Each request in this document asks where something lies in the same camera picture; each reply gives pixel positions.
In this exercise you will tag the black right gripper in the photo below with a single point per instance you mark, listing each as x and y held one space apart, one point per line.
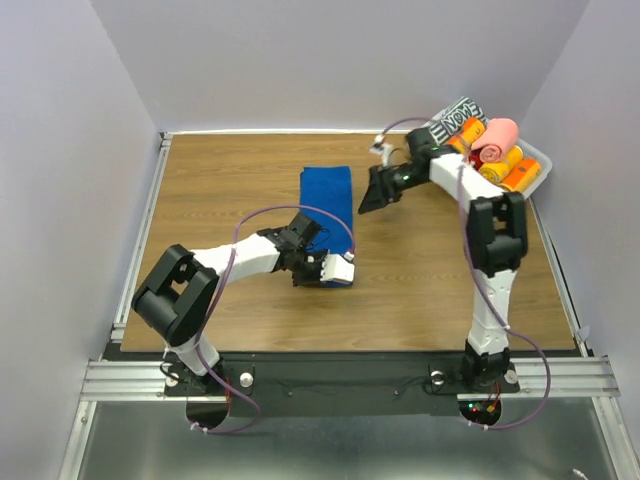
380 190

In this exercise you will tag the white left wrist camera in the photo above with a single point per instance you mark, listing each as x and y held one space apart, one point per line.
338 268

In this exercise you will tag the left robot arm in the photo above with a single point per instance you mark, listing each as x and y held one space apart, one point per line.
177 295

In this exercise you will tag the aluminium frame rail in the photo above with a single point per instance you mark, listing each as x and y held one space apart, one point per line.
386 375

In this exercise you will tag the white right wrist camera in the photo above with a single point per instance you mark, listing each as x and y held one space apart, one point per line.
383 150

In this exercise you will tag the black white striped towel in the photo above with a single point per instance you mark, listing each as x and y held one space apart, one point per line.
450 121

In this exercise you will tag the pink towel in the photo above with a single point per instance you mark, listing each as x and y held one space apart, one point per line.
499 137

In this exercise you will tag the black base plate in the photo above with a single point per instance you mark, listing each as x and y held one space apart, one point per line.
236 407

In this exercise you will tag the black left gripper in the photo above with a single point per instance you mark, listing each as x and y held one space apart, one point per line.
315 279

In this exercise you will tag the orange rolled towel purple spot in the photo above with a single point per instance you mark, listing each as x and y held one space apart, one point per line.
522 176

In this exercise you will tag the white plastic basket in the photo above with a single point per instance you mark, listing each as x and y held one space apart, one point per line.
459 175

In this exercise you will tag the blue towel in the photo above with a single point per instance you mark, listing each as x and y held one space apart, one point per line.
330 189

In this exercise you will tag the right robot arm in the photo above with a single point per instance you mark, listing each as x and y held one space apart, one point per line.
495 238

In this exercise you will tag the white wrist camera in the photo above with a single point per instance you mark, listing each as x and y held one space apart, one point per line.
383 150
338 268

